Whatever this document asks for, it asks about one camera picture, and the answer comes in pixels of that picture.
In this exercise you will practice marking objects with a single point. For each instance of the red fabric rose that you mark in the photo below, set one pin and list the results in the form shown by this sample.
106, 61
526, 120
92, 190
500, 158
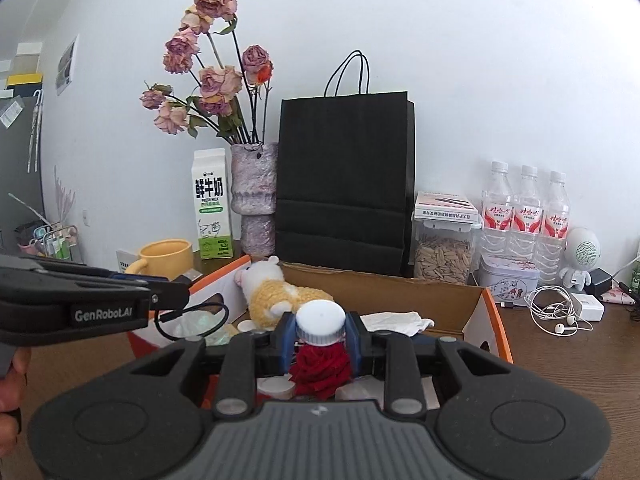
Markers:
320, 367

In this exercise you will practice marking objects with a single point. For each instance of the purple textured vase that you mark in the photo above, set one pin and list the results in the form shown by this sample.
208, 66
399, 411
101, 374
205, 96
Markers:
255, 185

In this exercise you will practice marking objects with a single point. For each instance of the grey cabinet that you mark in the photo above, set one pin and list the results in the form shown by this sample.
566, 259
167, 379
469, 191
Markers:
20, 160

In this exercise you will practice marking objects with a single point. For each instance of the white printed tin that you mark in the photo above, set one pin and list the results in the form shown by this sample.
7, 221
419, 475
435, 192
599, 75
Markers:
505, 280

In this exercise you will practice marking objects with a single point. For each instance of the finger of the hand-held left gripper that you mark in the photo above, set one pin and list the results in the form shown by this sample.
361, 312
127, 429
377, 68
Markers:
140, 276
170, 295

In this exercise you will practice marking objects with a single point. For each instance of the clear seed container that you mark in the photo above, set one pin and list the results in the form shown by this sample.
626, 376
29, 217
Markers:
442, 260

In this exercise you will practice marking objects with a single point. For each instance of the person's left hand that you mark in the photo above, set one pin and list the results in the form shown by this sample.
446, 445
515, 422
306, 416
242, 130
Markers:
12, 390

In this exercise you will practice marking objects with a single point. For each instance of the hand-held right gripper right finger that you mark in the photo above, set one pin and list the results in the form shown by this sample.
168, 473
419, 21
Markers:
351, 340

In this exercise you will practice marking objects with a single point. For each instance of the green iridescent plastic bag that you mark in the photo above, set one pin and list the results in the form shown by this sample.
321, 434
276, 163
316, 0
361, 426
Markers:
207, 330

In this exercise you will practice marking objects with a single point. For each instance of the translucent plastic container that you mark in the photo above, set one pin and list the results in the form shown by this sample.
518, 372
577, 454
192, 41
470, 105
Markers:
365, 391

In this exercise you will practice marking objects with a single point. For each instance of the black power adapter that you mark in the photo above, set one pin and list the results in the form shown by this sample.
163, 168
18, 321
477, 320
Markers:
600, 282

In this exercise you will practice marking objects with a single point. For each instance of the white cloth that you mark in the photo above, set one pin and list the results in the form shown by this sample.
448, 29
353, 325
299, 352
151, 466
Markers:
395, 322

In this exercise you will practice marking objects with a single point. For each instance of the yellow white plush sheep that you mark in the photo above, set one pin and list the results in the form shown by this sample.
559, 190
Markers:
270, 295

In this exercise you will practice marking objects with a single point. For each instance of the clear water bottle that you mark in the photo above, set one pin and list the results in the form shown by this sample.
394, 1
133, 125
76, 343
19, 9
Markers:
554, 222
496, 215
526, 217

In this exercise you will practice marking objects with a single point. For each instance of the white charger block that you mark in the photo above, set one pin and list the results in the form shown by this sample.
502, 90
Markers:
587, 306

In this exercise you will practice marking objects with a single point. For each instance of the wall poster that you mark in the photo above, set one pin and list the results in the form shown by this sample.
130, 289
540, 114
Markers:
67, 65

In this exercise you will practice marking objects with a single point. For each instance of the white green milk carton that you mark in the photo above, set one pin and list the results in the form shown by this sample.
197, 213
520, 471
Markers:
212, 200

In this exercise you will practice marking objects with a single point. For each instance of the yellow mug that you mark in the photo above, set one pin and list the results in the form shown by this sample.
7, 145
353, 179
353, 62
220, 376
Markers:
165, 255

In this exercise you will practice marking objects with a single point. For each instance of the pink patterned case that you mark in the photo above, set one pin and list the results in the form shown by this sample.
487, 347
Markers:
617, 296

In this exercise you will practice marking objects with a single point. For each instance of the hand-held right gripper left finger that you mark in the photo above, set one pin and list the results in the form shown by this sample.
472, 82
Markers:
289, 340

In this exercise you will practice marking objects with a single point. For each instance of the purple wall decal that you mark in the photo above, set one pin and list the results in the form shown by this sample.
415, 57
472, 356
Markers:
64, 200

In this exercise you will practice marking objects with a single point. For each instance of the red cardboard box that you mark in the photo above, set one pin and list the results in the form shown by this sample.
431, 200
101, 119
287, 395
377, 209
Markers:
400, 295

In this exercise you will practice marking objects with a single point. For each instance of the black paper bag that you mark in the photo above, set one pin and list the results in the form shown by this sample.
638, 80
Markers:
345, 185

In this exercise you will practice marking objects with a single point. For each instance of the white wall socket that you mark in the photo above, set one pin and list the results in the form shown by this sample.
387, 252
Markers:
125, 260

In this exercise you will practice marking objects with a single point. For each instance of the dried pink roses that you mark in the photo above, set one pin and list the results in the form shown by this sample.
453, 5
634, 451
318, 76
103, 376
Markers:
220, 82

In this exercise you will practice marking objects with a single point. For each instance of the white robot speaker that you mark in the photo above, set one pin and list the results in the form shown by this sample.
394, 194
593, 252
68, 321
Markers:
585, 250

